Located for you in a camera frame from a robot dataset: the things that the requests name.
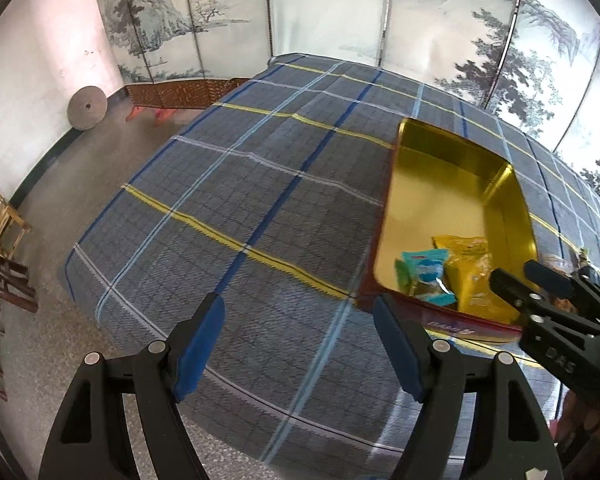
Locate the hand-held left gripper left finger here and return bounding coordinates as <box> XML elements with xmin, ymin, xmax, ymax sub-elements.
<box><xmin>37</xmin><ymin>292</ymin><xmax>226</xmax><ymax>480</ymax></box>

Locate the blue snack packet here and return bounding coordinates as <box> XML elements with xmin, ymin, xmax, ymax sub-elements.
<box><xmin>394</xmin><ymin>247</ymin><xmax>457</xmax><ymax>308</ymax></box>

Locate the grey plaid blanket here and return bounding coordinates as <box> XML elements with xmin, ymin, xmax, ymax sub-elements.
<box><xmin>62</xmin><ymin>52</ymin><xmax>600</xmax><ymax>466</ymax></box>

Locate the yellow snack packet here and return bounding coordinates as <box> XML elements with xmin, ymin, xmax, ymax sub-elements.
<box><xmin>431</xmin><ymin>234</ymin><xmax>521</xmax><ymax>325</ymax></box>

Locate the red tin with gold interior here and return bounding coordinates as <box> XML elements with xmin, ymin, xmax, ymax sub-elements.
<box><xmin>356</xmin><ymin>117</ymin><xmax>540</xmax><ymax>346</ymax></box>

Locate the dark wooden chair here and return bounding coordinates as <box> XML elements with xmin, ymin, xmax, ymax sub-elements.
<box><xmin>0</xmin><ymin>227</ymin><xmax>40</xmax><ymax>402</ymax></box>

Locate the light wooden folding chair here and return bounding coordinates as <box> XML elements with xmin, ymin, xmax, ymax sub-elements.
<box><xmin>0</xmin><ymin>169</ymin><xmax>33</xmax><ymax>257</ymax></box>

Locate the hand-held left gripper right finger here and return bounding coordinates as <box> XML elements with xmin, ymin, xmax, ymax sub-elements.
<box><xmin>372</xmin><ymin>292</ymin><xmax>566</xmax><ymax>480</ymax></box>

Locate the person's right hand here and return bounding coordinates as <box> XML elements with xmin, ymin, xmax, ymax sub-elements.
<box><xmin>557</xmin><ymin>390</ymin><xmax>600</xmax><ymax>461</ymax></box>

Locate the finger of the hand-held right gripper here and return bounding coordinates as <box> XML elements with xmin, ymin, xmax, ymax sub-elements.
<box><xmin>524</xmin><ymin>259</ymin><xmax>573</xmax><ymax>297</ymax></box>
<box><xmin>490</xmin><ymin>267</ymin><xmax>548</xmax><ymax>328</ymax></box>

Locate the brown lattice wooden panel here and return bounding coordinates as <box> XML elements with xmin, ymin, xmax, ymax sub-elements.
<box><xmin>124</xmin><ymin>77</ymin><xmax>252</xmax><ymax>125</ymax></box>

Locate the painted folding screen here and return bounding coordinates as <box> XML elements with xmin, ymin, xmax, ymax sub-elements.
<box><xmin>89</xmin><ymin>0</ymin><xmax>600</xmax><ymax>201</ymax></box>

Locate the round grey millstone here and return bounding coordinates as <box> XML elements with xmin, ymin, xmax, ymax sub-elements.
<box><xmin>68</xmin><ymin>86</ymin><xmax>106</xmax><ymax>132</ymax></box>

